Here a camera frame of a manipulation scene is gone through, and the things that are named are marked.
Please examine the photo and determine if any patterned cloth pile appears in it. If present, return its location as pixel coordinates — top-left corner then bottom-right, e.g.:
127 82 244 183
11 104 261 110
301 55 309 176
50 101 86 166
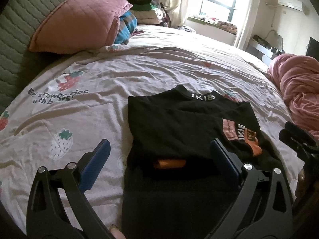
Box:
188 16 237 34

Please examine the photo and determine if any dark crumpled cloth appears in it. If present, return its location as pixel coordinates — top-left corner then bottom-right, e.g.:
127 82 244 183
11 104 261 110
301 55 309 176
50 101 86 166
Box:
174 25 197 33

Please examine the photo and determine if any pink quilted pillow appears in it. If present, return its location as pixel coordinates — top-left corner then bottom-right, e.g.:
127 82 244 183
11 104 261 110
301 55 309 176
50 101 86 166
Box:
29 0 133 54

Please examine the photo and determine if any green quilted headboard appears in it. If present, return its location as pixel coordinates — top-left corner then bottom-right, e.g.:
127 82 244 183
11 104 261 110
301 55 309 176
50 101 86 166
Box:
0 0 125 112

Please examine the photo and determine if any pink crumpled blanket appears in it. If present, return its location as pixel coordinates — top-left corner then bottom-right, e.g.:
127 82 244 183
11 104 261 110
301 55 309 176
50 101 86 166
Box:
268 53 319 137

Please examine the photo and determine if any white air conditioner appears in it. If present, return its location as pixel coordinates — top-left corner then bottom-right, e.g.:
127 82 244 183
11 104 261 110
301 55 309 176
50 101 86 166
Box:
278 0 309 14

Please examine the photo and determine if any white desk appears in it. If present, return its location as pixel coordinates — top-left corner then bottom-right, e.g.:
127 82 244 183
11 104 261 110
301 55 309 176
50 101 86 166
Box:
247 36 280 65

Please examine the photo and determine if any window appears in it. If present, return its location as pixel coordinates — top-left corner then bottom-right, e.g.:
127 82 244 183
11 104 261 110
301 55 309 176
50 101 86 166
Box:
192 0 252 23

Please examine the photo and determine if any heart-shaped mirror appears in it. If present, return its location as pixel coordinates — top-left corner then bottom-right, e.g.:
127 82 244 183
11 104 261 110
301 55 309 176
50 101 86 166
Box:
267 30 285 53

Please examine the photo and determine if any black monitor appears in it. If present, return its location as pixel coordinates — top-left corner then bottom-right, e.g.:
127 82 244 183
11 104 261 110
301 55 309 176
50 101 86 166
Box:
305 37 319 63

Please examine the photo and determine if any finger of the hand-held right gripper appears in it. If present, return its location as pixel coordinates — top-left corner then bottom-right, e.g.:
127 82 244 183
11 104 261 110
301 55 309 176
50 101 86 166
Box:
285 121 319 146
279 129 313 156

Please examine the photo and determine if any black long-sleeved shirt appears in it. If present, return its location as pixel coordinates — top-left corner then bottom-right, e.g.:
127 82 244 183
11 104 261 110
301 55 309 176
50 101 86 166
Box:
123 85 291 239

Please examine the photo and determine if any person's right hand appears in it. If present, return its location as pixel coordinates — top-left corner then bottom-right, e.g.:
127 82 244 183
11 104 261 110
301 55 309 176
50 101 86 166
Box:
294 167 307 197

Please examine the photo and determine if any white spotted plush toy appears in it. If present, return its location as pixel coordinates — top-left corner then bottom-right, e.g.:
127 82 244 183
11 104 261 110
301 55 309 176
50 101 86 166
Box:
153 7 166 23

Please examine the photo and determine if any blue plaid cloth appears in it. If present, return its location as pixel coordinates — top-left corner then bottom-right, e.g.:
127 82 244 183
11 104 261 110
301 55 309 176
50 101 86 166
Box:
114 10 138 45

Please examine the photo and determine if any white curtain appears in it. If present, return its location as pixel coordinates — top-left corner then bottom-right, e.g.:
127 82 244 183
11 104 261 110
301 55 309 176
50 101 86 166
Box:
234 0 265 50
166 0 202 28

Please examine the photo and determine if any strawberry printed bedsheet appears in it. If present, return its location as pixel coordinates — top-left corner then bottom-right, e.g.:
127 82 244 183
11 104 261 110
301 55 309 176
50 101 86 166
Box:
0 25 299 239

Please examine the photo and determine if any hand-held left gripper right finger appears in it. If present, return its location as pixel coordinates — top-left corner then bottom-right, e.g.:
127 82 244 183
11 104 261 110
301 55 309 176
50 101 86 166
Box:
204 138 293 239

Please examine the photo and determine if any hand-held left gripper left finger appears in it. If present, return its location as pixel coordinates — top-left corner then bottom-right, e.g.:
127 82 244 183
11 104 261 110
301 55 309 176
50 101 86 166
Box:
26 139 117 239

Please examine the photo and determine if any stack of folded clothes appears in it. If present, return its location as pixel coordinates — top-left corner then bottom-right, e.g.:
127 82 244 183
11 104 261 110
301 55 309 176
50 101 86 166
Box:
127 0 170 26

